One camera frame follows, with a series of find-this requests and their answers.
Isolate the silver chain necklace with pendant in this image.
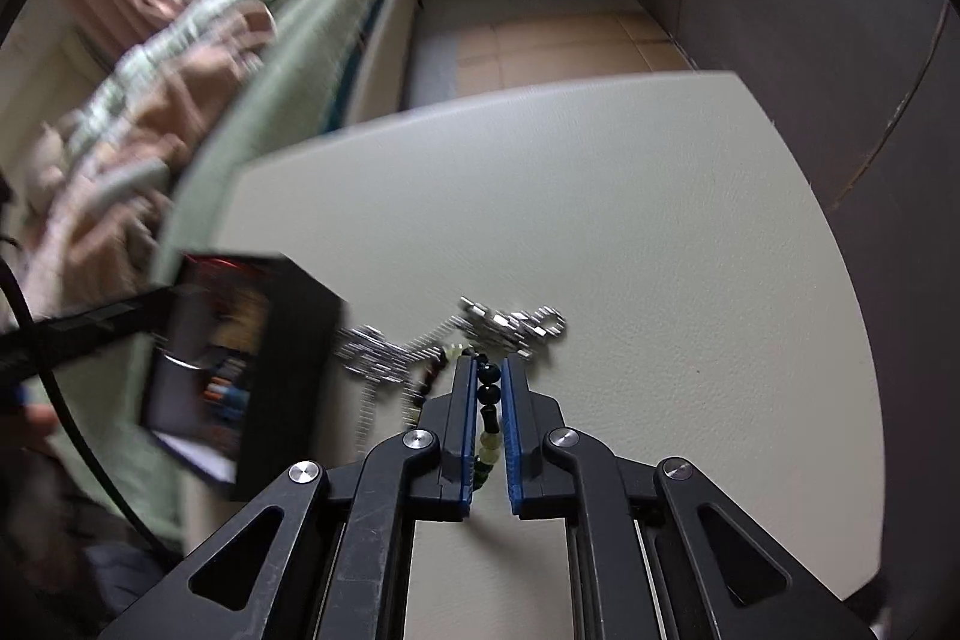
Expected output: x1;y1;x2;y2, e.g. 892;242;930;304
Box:
333;295;568;442

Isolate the black cable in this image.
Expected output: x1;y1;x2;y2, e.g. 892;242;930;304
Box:
0;251;186;559

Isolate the black and jade bead bracelet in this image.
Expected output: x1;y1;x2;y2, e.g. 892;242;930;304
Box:
403;342;506;492

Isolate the light green duvet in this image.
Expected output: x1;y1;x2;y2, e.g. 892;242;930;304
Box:
62;0;277;169

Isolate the pink fleece blanket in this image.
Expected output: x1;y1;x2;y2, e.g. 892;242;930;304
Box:
20;0;275;317

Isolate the black jewelry box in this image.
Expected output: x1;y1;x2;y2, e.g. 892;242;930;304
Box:
139;253;345;502

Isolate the left hand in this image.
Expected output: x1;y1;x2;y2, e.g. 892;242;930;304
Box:
23;403;59;438

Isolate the green bed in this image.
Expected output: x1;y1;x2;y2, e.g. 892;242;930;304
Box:
44;0;422;545

